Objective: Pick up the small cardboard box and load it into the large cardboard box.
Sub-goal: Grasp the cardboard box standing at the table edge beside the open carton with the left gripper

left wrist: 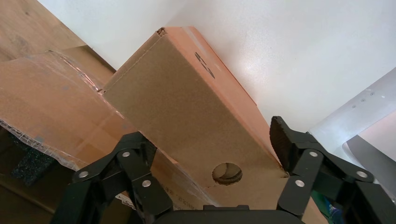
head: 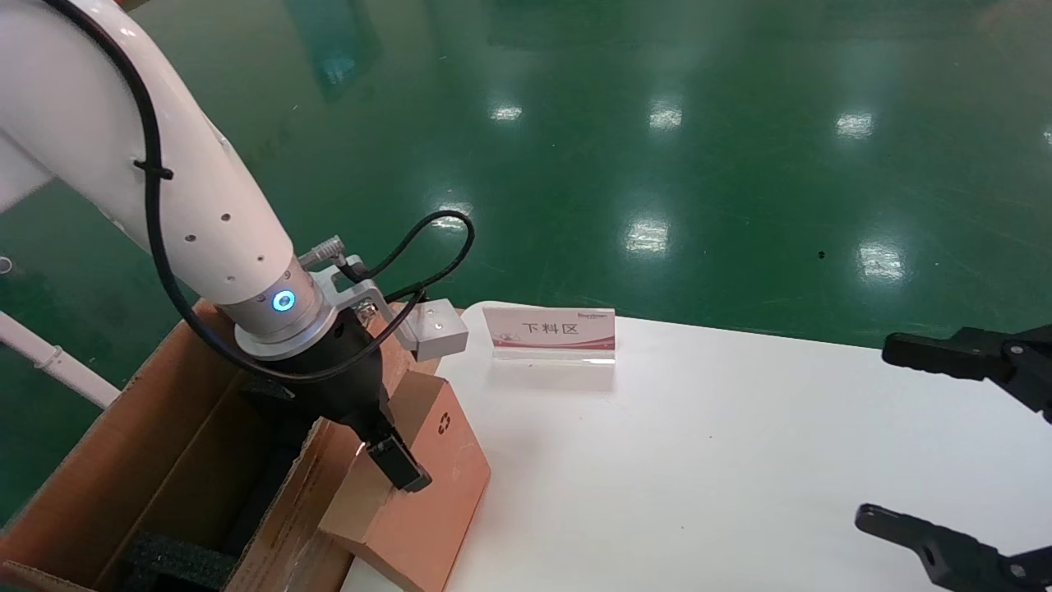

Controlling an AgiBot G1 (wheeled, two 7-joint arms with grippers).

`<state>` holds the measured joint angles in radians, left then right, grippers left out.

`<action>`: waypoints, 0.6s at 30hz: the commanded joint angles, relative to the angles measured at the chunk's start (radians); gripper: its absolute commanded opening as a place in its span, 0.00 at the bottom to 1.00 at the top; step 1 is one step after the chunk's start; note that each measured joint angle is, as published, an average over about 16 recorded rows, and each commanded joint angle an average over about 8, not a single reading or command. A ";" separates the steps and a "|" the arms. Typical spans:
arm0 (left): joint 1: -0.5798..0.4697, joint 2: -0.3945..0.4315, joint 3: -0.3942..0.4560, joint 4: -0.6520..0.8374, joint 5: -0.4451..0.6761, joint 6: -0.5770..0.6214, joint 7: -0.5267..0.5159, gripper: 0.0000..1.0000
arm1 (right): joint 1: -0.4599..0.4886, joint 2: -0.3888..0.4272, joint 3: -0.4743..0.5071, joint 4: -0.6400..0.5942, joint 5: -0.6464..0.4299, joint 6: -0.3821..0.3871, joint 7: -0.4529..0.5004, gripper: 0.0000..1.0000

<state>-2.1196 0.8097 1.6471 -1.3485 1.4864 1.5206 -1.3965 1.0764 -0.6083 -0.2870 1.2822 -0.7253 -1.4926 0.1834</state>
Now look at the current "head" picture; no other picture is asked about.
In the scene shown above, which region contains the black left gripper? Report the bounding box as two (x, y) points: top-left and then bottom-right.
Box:
(282, 307), (433, 494)

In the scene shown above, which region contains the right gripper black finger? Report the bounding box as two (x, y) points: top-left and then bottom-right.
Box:
(855, 502), (1052, 592)
(881, 324), (1052, 425)

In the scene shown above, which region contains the small cardboard box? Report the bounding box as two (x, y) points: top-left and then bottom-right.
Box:
(319, 374), (492, 592)

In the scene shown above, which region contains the large open cardboard box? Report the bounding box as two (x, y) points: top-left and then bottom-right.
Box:
(0, 300), (416, 592)

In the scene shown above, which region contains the white acrylic sign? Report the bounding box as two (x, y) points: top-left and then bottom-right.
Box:
(482, 306), (617, 367)

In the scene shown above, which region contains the black foam insert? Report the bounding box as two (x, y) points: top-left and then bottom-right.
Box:
(123, 374), (323, 592)

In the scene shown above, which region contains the white pipe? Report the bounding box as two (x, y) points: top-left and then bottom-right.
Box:
(0, 311), (122, 409)

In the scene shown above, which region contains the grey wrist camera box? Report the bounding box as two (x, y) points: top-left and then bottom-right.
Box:
(407, 298), (470, 363)

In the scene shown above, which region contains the silver camera bracket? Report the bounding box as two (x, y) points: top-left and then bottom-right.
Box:
(316, 263), (416, 350)

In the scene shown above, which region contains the silver cable connector plug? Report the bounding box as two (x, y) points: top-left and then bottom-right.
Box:
(298, 235), (346, 268)

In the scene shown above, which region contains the black looped cable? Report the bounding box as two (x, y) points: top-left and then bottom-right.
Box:
(337, 210), (478, 305)

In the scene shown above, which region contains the black yellow-tagged cable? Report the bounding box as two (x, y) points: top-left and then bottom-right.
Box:
(41, 0), (428, 386)

